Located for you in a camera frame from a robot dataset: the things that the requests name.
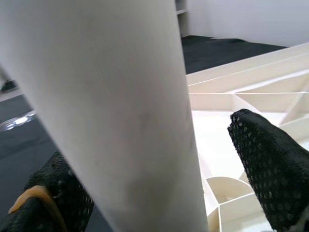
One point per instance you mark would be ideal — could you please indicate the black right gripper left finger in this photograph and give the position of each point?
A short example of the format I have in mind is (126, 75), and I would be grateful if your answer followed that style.
(60, 193)

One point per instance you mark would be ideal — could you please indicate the white plastic table leg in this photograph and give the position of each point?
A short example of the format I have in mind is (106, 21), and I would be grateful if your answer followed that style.
(108, 108)

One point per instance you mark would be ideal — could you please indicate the white storage shelf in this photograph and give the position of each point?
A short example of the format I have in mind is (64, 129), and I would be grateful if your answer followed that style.
(182, 14)

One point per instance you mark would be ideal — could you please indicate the white plastic table top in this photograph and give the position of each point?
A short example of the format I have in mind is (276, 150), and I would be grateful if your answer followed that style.
(241, 84)

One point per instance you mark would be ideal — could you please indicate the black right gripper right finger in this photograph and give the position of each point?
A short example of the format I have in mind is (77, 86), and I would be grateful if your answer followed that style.
(270, 169)

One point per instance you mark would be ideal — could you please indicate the tan rubber band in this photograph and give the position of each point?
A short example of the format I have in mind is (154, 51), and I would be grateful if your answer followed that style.
(36, 193)

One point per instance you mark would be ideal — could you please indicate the black table cloth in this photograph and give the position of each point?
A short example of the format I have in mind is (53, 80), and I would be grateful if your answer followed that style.
(217, 50)

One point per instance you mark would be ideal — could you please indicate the flat clear plastic bag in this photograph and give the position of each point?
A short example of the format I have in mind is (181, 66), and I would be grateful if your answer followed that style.
(19, 120)

